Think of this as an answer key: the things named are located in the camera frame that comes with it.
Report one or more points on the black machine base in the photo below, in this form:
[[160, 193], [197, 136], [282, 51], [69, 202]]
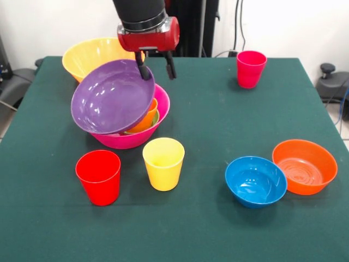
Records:
[[332, 87], [16, 82]]

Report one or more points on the blue bowl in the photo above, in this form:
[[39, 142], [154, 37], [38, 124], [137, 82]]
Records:
[[256, 200]]

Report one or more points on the large pink bowl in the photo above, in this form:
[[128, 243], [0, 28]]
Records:
[[161, 122]]

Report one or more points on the dark green table cloth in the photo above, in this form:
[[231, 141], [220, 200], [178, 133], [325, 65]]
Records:
[[174, 232]]

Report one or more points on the stack of green bowls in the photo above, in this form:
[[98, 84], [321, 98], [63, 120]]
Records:
[[156, 120]]

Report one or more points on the large orange bowl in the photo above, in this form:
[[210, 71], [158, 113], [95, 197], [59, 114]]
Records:
[[76, 57]]

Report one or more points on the red cup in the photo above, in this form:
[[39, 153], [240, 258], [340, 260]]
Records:
[[101, 191]]

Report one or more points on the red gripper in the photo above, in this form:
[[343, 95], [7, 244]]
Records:
[[151, 39]]

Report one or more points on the yellow cup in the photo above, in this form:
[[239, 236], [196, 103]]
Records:
[[163, 177]]

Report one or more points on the purple bowl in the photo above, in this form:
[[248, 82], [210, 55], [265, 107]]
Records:
[[111, 98]]

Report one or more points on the orange-red bowl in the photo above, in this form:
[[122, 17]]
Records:
[[305, 188]]

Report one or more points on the orange cup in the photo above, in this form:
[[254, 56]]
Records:
[[140, 127], [151, 112]]

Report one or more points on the crimson cup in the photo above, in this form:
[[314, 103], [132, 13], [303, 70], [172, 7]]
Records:
[[249, 76]]

